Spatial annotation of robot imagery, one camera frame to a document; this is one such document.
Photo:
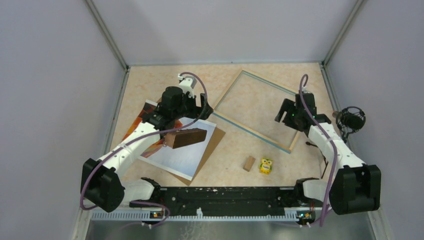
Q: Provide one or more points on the black microphone with orange tip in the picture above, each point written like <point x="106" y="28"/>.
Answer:
<point x="349" y="120"/>

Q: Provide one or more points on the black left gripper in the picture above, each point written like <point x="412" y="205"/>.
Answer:
<point x="196" y="109"/>

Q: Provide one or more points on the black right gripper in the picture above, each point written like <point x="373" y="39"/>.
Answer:
<point x="287" y="106"/>

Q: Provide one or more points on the yellow owl toy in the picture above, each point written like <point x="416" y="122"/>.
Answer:
<point x="266" y="165"/>

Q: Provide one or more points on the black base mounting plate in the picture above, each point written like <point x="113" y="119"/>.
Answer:
<point x="232" y="201"/>

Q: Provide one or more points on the wooden picture frame blue edges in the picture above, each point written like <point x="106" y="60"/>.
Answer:
<point x="251" y="102"/>

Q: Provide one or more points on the aluminium rail frame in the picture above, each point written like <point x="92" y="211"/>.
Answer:
<point x="135" y="208"/>

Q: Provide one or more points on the small wooden block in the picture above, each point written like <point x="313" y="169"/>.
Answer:
<point x="249" y="163"/>

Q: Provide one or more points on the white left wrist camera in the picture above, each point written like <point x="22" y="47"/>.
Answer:
<point x="187" y="85"/>

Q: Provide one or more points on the printed photo sheet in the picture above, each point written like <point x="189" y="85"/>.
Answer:
<point x="185" y="149"/>

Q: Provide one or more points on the brown cardboard backing board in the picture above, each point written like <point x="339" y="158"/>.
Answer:
<point x="205" y="152"/>

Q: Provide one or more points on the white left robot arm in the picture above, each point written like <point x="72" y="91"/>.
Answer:
<point x="100" y="179"/>

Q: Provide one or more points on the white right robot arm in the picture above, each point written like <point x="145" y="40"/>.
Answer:
<point x="356" y="186"/>

